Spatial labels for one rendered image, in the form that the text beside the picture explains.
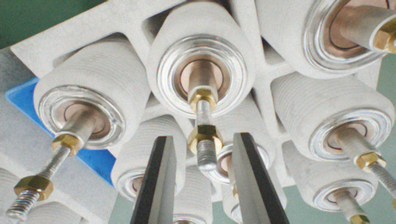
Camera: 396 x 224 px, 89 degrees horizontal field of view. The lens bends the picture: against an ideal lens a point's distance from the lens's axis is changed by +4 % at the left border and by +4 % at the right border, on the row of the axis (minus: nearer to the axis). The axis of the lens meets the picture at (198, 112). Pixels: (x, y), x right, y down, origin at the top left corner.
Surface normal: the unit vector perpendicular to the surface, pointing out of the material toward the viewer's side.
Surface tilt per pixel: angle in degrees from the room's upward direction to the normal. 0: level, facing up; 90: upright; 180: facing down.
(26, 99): 88
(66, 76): 43
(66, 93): 4
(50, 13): 0
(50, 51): 0
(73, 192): 90
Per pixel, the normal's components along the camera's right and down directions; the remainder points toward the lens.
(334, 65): 0.03, 0.54
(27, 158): 0.92, -0.32
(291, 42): -0.62, 0.62
